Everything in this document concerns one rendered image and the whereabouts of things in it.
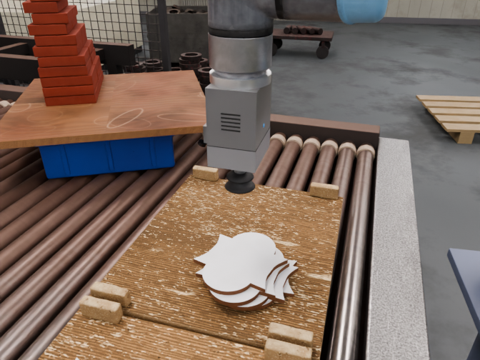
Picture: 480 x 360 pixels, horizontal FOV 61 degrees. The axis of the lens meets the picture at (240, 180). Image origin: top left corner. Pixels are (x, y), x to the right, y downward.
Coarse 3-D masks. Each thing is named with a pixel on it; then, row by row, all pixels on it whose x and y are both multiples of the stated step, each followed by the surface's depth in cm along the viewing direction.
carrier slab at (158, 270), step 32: (192, 192) 88; (224, 192) 88; (256, 192) 88; (288, 192) 88; (160, 224) 78; (192, 224) 78; (224, 224) 78; (256, 224) 78; (288, 224) 78; (320, 224) 78; (128, 256) 69; (160, 256) 69; (192, 256) 69; (288, 256) 69; (320, 256) 69; (128, 288) 63; (160, 288) 63; (192, 288) 63; (320, 288) 63; (160, 320) 58; (192, 320) 58; (224, 320) 58; (256, 320) 58; (288, 320) 58; (320, 320) 58; (320, 352) 53
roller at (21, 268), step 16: (128, 176) 98; (112, 192) 92; (96, 208) 87; (64, 224) 80; (80, 224) 82; (48, 240) 76; (64, 240) 78; (32, 256) 72; (48, 256) 74; (16, 272) 69; (32, 272) 71; (0, 288) 66; (16, 288) 68
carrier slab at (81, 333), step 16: (80, 320) 58; (96, 320) 58; (128, 320) 58; (64, 336) 55; (80, 336) 55; (96, 336) 55; (112, 336) 55; (128, 336) 55; (144, 336) 55; (160, 336) 55; (176, 336) 55; (192, 336) 55; (208, 336) 55; (48, 352) 53; (64, 352) 53; (80, 352) 53; (96, 352) 53; (112, 352) 53; (128, 352) 53; (144, 352) 53; (160, 352) 53; (176, 352) 53; (192, 352) 53; (208, 352) 53; (224, 352) 53; (240, 352) 53; (256, 352) 53
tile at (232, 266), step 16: (224, 240) 68; (240, 240) 68; (256, 240) 68; (208, 256) 64; (224, 256) 64; (240, 256) 64; (256, 256) 64; (272, 256) 64; (208, 272) 61; (224, 272) 61; (240, 272) 61; (256, 272) 61; (208, 288) 59; (224, 288) 58; (240, 288) 58; (256, 288) 59
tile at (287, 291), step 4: (288, 260) 67; (292, 264) 66; (288, 280) 63; (288, 284) 63; (284, 288) 62; (288, 288) 62; (284, 292) 61; (288, 292) 61; (292, 292) 61; (292, 296) 61; (268, 300) 60; (272, 300) 60; (264, 304) 59; (268, 304) 60; (260, 308) 59; (264, 308) 59
